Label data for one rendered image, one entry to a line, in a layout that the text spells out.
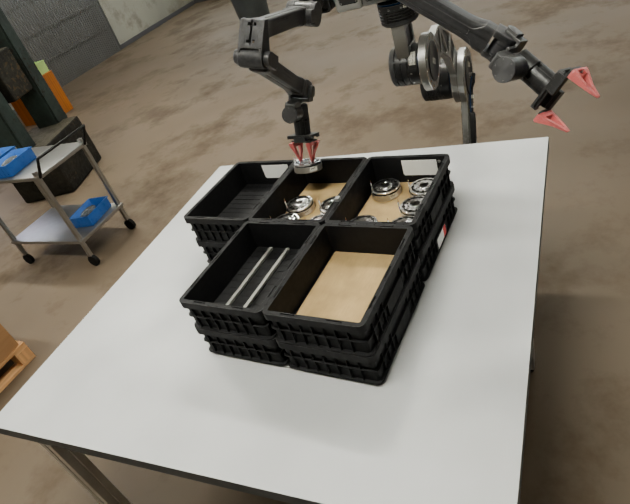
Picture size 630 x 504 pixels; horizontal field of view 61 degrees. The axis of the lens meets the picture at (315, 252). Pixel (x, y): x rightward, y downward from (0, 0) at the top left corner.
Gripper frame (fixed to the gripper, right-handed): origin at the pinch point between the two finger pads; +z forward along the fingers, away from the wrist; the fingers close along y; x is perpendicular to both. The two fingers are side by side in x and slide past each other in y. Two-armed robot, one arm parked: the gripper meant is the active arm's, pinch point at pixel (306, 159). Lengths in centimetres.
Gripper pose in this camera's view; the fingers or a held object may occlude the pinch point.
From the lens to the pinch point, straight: 196.8
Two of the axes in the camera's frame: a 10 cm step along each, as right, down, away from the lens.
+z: 1.2, 9.3, 3.4
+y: 8.5, 0.8, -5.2
